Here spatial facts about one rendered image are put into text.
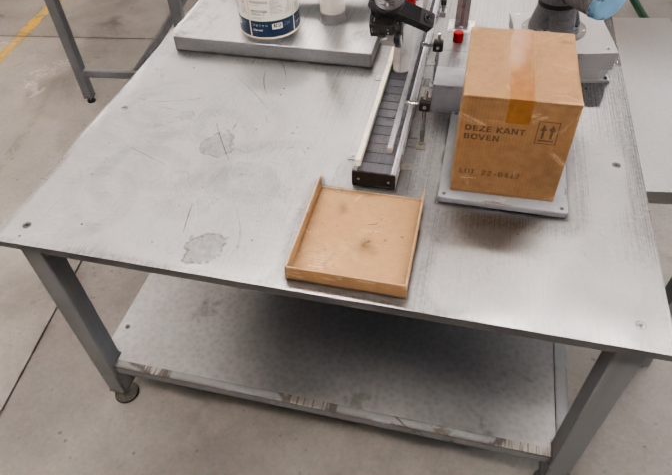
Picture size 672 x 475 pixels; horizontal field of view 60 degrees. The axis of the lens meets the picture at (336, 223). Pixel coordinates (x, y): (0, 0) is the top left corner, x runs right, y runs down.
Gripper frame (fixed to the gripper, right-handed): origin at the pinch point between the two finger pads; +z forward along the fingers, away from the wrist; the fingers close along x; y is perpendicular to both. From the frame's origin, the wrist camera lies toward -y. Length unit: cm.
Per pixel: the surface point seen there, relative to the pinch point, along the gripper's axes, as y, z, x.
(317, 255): 8, -17, 64
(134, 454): 67, 43, 126
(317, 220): 11, -12, 55
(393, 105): -0.1, 5.5, 15.6
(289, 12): 39.4, 16.4, -17.8
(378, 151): 0.4, -4.8, 33.4
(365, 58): 13.0, 20.1, -6.2
